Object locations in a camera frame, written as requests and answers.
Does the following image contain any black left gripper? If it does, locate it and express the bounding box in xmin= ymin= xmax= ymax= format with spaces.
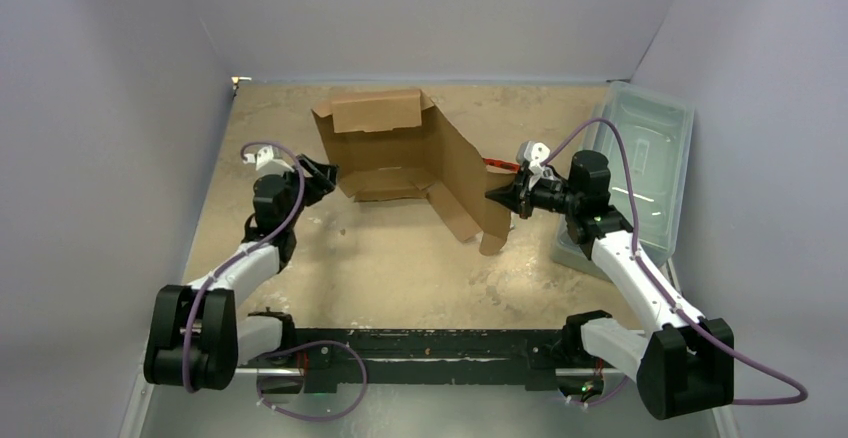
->
xmin=276 ymin=155 xmax=337 ymax=230

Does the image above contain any brown cardboard box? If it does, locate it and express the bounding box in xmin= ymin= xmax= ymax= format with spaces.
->
xmin=312 ymin=89 xmax=514 ymax=256

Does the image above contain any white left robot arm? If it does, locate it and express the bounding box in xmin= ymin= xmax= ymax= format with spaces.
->
xmin=143 ymin=147 xmax=339 ymax=393

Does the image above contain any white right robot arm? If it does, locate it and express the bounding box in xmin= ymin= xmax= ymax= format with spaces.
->
xmin=486 ymin=141 xmax=734 ymax=420

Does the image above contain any clear plastic storage bin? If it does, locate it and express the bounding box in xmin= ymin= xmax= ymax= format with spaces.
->
xmin=551 ymin=80 xmax=696 ymax=276

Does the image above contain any red handled adjustable wrench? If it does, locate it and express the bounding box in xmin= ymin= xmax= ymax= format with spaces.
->
xmin=483 ymin=158 xmax=521 ymax=173

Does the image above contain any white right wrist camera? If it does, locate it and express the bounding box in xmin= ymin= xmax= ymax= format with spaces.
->
xmin=516 ymin=140 xmax=550 ymax=175

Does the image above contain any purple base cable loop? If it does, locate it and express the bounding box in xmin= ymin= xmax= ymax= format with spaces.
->
xmin=255 ymin=340 xmax=369 ymax=423

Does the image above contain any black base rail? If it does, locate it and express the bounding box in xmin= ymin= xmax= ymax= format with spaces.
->
xmin=235 ymin=327 xmax=617 ymax=395

